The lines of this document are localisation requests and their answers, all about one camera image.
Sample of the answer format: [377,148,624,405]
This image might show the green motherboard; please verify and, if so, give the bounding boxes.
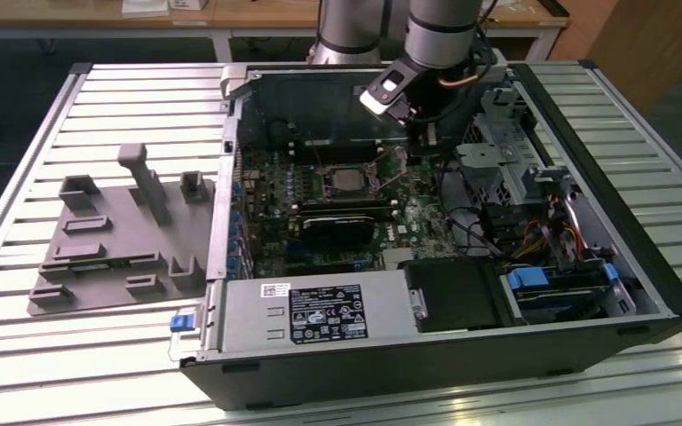
[236,132,468,280]

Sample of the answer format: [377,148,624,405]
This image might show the black data cable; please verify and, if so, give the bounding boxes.
[438,157,506,259]

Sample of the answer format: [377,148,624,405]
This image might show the metal CPU socket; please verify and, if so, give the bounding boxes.
[315,163,382,201]

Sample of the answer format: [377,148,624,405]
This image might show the black RAM slot white clips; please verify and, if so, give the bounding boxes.
[298,141,390,149]
[299,207,394,215]
[297,151,391,159]

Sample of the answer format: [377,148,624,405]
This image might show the silver power supply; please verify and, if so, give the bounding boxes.
[222,270,423,354]

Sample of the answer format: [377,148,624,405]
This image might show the yellow power wire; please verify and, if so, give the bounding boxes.
[518,230,562,261]

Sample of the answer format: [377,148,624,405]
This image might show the hard disk drive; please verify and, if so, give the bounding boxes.
[516,287,610,324]

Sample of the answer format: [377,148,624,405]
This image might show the silver green CPU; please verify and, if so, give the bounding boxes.
[329,170,371,193]

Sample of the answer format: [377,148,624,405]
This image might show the black graphics card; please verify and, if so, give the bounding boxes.
[297,212,375,248]

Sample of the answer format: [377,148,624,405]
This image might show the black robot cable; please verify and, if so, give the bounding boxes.
[468,0,497,94]

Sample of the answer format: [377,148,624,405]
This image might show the wooden desk white frame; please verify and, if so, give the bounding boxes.
[0,0,573,63]

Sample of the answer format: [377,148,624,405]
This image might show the wooden cabinet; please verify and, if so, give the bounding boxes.
[545,0,682,116]

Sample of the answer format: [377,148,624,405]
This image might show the blue disk carrier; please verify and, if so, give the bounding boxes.
[504,264,556,293]

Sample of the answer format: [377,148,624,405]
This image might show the small silver heatsink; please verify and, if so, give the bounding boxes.
[382,248,418,268]

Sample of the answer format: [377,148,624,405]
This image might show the silver metal bracket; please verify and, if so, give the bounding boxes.
[533,166,622,272]

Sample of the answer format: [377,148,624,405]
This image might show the silver perforated drive cage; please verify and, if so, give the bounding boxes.
[453,86,577,208]

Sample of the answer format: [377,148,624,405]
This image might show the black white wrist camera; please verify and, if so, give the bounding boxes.
[358,66,418,128]

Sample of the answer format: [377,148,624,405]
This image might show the black silver PC case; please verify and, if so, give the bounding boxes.
[168,60,682,413]

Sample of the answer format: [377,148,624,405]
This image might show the black plastic shroud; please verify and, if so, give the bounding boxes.
[403,258,520,335]

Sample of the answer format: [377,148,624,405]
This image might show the metal socket cover frame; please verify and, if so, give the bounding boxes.
[366,146,410,199]

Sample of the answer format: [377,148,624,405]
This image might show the grey parts rack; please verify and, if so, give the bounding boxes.
[25,142,219,317]

